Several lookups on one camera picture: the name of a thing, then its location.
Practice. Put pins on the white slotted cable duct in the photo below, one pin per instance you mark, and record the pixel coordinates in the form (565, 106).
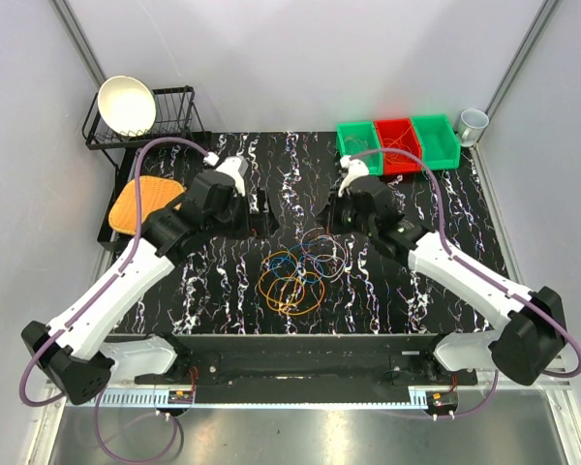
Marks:
(145, 398)

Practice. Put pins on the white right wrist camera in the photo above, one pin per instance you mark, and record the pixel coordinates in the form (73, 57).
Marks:
(352, 170)

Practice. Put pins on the orange woven basket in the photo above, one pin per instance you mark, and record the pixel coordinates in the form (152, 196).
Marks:
(155, 192)

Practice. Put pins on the black marble pattern mat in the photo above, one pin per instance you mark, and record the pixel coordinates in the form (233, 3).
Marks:
(225, 287)

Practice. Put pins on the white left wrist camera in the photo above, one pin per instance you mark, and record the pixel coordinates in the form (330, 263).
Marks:
(233, 166)

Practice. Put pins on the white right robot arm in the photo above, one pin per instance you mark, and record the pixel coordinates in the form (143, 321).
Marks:
(524, 337)

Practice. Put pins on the red plastic bin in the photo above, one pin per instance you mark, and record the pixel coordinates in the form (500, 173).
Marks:
(400, 134)

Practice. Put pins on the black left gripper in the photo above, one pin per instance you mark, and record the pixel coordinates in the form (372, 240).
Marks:
(261, 224)

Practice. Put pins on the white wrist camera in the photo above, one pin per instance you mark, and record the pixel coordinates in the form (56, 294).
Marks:
(352, 170)
(233, 166)

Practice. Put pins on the green plastic bin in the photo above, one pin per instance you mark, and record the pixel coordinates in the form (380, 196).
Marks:
(357, 137)
(441, 149)

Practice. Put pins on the right green plastic bin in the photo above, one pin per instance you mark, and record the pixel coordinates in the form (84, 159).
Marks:
(441, 149)

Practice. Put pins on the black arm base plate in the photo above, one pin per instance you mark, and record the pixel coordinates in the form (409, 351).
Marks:
(299, 370)

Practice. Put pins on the left green plastic bin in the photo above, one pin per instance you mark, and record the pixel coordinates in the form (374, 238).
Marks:
(357, 137)

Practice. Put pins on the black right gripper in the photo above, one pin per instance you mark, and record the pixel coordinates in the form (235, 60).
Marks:
(327, 217)

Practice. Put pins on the light blue mug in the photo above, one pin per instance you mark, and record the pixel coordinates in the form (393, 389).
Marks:
(472, 123)

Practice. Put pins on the white bowl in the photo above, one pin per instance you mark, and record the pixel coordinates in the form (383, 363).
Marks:
(127, 106)

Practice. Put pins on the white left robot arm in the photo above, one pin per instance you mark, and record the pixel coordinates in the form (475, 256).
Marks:
(72, 350)

